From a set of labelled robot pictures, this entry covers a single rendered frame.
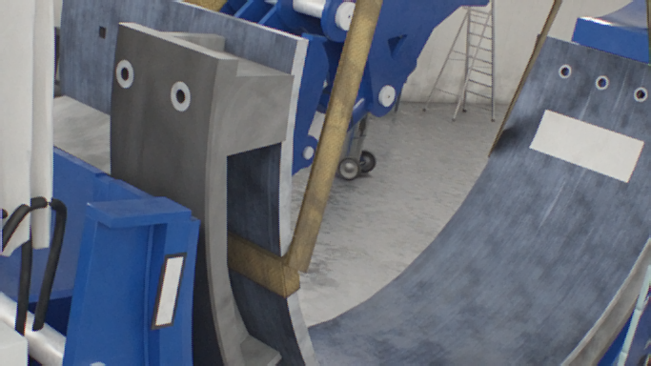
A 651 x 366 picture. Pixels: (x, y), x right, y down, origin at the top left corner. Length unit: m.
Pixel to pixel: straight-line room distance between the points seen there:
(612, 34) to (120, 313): 2.91
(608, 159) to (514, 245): 0.44
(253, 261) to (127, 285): 0.36
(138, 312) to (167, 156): 0.27
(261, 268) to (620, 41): 2.53
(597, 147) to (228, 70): 2.16
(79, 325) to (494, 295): 2.00
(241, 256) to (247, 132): 0.34
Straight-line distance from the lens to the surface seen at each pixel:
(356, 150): 11.69
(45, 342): 1.75
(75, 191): 1.88
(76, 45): 2.22
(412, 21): 5.30
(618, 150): 3.59
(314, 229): 1.95
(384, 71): 5.21
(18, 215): 1.63
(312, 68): 4.77
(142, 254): 1.66
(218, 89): 1.64
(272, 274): 1.92
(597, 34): 4.24
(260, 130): 1.73
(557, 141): 3.68
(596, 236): 3.49
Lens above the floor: 2.58
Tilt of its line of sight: 14 degrees down
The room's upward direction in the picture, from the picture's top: 13 degrees clockwise
